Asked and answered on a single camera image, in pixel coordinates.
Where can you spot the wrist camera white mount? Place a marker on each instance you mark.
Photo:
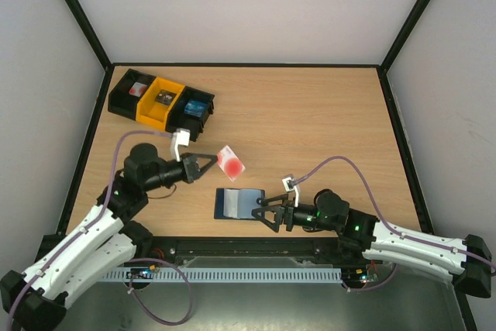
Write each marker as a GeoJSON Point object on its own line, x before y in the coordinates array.
{"type": "Point", "coordinates": [180, 138]}
{"type": "Point", "coordinates": [291, 185]}

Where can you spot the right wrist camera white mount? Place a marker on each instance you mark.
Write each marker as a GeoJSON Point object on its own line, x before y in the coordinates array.
{"type": "Point", "coordinates": [291, 185]}

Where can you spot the red white card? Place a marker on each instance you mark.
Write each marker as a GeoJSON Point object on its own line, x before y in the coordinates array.
{"type": "Point", "coordinates": [229, 163]}
{"type": "Point", "coordinates": [138, 89]}

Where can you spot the black enclosure frame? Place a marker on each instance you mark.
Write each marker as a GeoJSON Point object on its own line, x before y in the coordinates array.
{"type": "Point", "coordinates": [382, 71]}

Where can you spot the blue leather card holder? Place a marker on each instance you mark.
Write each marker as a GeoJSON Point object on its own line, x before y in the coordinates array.
{"type": "Point", "coordinates": [236, 203]}

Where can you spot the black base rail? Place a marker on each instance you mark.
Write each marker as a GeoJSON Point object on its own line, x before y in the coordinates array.
{"type": "Point", "coordinates": [314, 249]}

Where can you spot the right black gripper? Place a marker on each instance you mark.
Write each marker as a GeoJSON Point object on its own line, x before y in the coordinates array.
{"type": "Point", "coordinates": [287, 215]}

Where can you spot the light blue slotted cable duct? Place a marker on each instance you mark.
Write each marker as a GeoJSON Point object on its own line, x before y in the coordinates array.
{"type": "Point", "coordinates": [226, 275]}

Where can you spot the blue card in bin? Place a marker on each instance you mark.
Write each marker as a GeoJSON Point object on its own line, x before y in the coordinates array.
{"type": "Point", "coordinates": [195, 108]}

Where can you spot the right black storage bin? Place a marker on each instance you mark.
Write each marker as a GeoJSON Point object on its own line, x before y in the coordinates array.
{"type": "Point", "coordinates": [178, 119]}

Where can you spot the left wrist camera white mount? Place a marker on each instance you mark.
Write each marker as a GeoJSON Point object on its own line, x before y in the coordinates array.
{"type": "Point", "coordinates": [180, 138]}

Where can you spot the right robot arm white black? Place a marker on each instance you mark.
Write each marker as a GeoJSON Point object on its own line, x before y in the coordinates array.
{"type": "Point", "coordinates": [465, 263]}

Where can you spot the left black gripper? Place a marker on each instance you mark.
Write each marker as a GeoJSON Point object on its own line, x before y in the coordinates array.
{"type": "Point", "coordinates": [191, 170]}

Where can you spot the yellow storage bin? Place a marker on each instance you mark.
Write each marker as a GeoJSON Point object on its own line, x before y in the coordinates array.
{"type": "Point", "coordinates": [151, 113]}

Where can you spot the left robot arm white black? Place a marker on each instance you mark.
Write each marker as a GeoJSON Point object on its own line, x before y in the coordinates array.
{"type": "Point", "coordinates": [39, 297]}

